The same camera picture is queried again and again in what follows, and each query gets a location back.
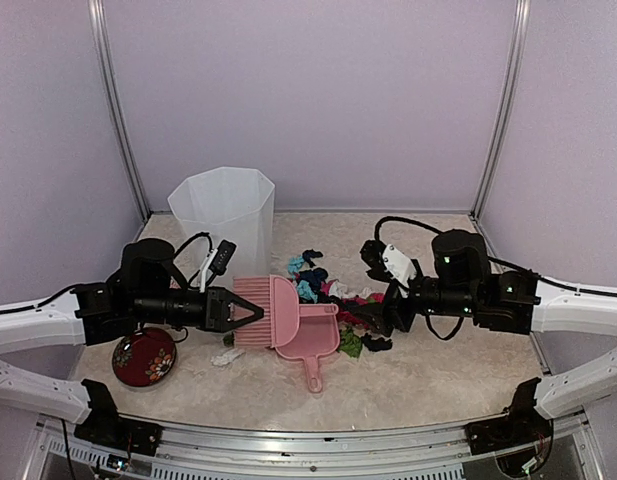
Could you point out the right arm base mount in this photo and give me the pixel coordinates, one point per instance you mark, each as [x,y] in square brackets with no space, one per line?
[518,425]

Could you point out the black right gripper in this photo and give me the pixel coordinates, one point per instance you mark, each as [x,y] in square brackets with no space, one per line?
[382,314]

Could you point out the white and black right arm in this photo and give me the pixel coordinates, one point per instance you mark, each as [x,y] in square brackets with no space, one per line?
[517,301]

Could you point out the aluminium front rail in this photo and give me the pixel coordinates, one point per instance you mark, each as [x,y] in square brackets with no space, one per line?
[196,452]

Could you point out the red floral lacquer bowl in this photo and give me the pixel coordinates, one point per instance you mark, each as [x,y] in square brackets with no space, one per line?
[144,358]

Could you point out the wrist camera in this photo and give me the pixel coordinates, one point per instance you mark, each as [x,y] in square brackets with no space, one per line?
[216,263]
[386,263]

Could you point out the pink hand brush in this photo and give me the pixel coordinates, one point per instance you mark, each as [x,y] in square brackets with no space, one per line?
[279,300]

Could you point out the pink plastic dustpan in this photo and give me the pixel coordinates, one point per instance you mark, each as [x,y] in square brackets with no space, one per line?
[317,336]

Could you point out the olive green paper scrap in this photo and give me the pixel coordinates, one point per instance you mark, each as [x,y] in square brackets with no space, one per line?
[228,340]

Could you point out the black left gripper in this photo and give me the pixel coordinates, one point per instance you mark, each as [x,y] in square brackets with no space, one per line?
[216,302]

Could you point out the translucent white plastic bin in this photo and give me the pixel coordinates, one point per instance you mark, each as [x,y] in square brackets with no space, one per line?
[233,204]

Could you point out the light blue paper scrap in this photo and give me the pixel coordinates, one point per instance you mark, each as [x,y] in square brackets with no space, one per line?
[295,265]

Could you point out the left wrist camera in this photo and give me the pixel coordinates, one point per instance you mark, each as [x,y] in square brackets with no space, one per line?
[216,263]

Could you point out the green paper scrap near dustpan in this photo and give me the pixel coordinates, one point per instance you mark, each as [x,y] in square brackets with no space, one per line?
[350,343]

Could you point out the navy paper scrap far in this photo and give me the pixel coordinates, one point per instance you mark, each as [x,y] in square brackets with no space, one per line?
[310,255]

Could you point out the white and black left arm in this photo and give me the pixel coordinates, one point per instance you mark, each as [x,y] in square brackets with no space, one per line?
[147,288]

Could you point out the pile of coloured paper scraps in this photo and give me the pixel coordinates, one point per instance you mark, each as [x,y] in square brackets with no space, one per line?
[314,287]

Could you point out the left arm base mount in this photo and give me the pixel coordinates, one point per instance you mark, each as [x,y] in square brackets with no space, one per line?
[104,426]

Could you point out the black paper scrap right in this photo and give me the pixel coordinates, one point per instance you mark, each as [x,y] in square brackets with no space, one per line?
[376,344]

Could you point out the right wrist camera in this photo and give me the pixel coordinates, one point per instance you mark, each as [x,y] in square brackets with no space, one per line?
[386,263]

